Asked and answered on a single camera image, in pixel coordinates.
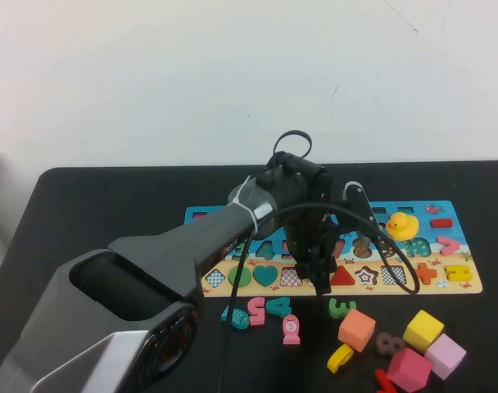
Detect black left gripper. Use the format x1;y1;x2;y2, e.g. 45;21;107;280
283;210;339;296

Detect red triangle piece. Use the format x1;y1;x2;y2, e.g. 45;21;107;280
330;264;359;287

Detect green number three piece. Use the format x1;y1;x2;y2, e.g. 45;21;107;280
328;297;358;319

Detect teal number four piece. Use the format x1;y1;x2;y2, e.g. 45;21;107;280
265;296;293;318

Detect teal heart piece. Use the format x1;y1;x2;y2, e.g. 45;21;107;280
253;264;281;288

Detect green circle piece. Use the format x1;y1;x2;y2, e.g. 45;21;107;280
228;264;254;289

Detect pink number five piece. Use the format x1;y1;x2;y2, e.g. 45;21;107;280
247;297;267;327

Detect yellow number piece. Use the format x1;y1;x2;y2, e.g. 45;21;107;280
327;343;355;373

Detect brown number eight piece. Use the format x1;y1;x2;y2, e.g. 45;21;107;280
374;332;406;356

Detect orange plus sign piece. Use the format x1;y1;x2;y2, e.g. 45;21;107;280
414;262;438;286

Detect colourful number shape puzzle board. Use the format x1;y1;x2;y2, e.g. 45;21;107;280
183;200;483;296

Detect red number seven piece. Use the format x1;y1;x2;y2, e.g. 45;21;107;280
373;368;396;393

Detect pink greater-than sign piece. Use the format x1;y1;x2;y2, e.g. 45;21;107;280
437;236;463;257

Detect yellow equals sign piece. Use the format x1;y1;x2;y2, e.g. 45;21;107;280
445;265;473;282

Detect pink wooden fish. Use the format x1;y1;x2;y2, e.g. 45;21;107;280
282;314;302;345

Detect orange wooden cube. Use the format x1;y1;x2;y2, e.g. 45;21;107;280
337;309;377;353

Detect teal wooden fish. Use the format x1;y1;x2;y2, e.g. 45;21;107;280
220;306;251;330

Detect yellow rubber duck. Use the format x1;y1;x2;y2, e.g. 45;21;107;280
386;211;420;242

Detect yellow wooden cube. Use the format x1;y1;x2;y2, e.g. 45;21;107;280
403;309;446;353

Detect red wooden cube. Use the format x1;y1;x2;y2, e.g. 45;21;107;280
386;347;433;393

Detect pink wooden cube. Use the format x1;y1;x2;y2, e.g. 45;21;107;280
424;333;467;381

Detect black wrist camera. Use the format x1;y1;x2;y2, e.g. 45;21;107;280
342;180;379;247

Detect long black cable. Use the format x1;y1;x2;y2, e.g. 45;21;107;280
218;203;421;393

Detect black cable loop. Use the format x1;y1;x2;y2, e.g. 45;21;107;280
273;129;314;161

